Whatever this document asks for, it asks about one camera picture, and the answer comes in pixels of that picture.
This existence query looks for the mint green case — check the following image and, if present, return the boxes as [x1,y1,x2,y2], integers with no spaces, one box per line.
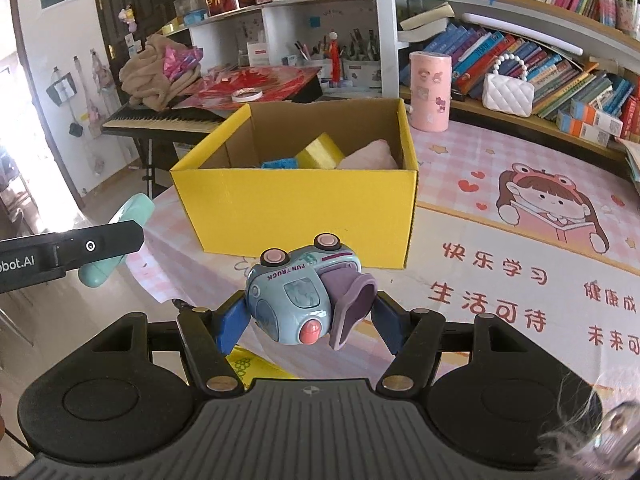
[78,195,156,288]

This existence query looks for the stack of papers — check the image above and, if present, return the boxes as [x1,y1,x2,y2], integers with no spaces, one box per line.
[620,137,640,181]

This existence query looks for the red tassel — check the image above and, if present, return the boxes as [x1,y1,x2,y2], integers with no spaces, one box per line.
[327,32,343,86]

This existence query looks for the pink checked printed tablecloth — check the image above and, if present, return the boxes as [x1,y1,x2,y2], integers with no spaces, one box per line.
[125,120,640,411]

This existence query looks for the white quilted purse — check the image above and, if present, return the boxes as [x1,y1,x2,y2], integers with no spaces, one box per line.
[482,52,535,118]

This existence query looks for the black keyboard stand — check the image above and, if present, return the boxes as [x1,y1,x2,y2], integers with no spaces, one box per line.
[127,135,173,196]

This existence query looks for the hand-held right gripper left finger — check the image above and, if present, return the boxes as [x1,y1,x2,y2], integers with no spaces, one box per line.
[75,290,251,396]

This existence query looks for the grey fur pompom keychain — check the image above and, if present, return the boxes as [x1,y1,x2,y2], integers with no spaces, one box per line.
[537,370,640,480]

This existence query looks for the white pen organisers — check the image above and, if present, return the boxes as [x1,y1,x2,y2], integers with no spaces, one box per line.
[292,27,383,83]

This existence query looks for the yellow tape roll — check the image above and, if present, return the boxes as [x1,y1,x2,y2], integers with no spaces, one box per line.
[294,132,347,170]

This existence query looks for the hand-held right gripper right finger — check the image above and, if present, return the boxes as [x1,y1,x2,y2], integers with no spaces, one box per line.
[372,290,543,396]

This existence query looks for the lying white books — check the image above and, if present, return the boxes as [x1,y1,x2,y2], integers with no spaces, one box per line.
[398,2,456,48]

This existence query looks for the beige fleece cloth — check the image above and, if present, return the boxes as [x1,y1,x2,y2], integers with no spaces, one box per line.
[120,35,203,110]

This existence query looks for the black keyboard piano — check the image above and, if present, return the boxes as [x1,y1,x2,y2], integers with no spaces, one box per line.
[101,105,236,136]

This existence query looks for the hanging bags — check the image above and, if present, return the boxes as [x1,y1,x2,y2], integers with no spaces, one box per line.
[45,55,118,141]

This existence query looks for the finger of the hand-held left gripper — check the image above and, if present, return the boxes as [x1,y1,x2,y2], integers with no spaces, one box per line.
[50,220,146,273]

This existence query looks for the pink cylinder holder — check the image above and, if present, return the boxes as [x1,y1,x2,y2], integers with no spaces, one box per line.
[409,51,453,132]

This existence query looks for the red paper decorations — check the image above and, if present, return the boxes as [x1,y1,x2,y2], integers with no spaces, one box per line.
[172,65,321,111]

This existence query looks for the white rod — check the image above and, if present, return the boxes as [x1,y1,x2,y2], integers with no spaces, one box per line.
[460,12,585,56]

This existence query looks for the yellow printed sheet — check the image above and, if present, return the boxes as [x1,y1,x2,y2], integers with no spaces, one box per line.
[225,345,301,391]

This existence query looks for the orange white box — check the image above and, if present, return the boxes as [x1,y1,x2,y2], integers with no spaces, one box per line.
[556,110,613,147]
[570,97,626,133]

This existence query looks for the yellow cardboard box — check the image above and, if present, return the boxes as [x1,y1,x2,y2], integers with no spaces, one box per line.
[170,97,420,270]

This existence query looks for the row of blue books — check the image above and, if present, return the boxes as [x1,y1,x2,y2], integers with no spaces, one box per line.
[435,20,640,121]

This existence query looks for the white shelf post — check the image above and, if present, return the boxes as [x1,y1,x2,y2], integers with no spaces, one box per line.
[372,0,401,98]

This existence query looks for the white box red label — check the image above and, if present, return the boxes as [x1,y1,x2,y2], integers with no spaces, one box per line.
[246,41,271,67]

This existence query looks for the pink foil wrap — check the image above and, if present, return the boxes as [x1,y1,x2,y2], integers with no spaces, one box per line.
[162,45,203,83]

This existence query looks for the pink heart plush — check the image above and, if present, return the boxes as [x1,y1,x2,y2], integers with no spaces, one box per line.
[337,139,398,171]

